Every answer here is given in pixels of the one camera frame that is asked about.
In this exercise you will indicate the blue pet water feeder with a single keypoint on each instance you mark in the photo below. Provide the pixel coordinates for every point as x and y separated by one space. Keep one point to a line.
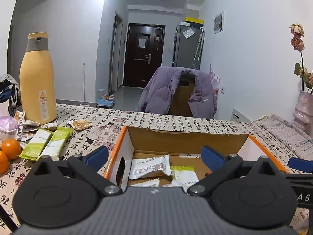
105 100

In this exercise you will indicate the wooden chair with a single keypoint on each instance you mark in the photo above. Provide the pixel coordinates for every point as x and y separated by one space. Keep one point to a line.
181 100

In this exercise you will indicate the pink decoration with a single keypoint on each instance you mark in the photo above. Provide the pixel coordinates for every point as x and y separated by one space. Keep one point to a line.
215 79

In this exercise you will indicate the pink vase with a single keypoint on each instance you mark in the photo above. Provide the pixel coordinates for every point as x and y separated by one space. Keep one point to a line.
303 112

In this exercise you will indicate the wall socket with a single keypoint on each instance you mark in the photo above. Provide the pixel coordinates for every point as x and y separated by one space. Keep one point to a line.
222 89

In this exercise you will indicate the clear nut packet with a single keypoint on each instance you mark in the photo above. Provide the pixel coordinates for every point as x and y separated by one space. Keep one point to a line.
79 124

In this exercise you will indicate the white umbrella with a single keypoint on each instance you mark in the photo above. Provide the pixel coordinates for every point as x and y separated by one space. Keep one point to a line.
199 44

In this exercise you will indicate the dried pink flowers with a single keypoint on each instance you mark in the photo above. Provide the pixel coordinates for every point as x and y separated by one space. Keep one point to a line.
297 42

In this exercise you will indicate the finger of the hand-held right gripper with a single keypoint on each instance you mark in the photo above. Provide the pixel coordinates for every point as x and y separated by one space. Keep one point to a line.
300 163

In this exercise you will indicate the white plastic bag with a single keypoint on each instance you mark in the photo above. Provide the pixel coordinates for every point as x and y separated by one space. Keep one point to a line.
7 127

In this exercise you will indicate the grey refrigerator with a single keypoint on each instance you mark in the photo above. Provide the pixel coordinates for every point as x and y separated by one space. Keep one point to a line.
185 46

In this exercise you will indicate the yellow thermos bottle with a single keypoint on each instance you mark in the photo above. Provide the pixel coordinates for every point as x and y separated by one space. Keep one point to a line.
36 78

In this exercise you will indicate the yellow box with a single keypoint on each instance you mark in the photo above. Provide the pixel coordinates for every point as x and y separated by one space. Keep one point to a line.
194 21

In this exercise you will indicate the purple jacket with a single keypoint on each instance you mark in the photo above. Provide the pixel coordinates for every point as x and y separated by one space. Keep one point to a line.
159 93

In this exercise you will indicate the dark entrance door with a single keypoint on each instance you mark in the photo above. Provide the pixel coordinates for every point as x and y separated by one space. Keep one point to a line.
143 56

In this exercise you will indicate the orange cardboard box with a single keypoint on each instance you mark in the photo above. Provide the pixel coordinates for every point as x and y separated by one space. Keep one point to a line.
185 139

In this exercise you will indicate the wall poster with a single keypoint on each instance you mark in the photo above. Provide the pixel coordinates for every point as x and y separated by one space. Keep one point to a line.
218 22

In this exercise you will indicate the grey side door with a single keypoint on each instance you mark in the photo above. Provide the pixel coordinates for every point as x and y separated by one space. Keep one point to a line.
116 53

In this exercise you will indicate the small white packet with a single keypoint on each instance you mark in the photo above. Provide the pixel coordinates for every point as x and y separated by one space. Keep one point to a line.
29 125
50 126

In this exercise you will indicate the dark clothing pile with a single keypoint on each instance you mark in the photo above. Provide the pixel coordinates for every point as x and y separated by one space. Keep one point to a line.
8 90

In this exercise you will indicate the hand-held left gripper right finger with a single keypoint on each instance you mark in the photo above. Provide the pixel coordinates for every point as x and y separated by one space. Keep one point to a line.
212 158

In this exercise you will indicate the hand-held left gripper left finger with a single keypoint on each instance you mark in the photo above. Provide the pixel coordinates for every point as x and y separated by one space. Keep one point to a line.
97 158

